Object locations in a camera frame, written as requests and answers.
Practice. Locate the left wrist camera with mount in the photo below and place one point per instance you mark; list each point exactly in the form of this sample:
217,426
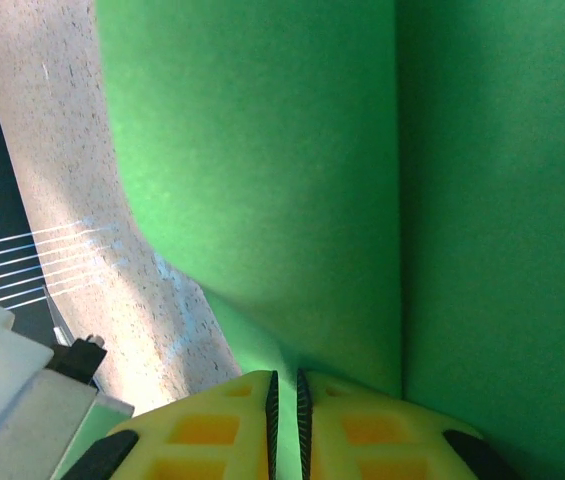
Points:
12,400

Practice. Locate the green paper sheet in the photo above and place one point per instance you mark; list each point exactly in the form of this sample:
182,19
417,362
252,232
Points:
312,175

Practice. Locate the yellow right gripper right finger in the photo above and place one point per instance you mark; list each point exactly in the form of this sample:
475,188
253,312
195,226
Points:
377,435

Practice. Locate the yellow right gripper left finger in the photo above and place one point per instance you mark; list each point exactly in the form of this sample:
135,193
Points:
202,430

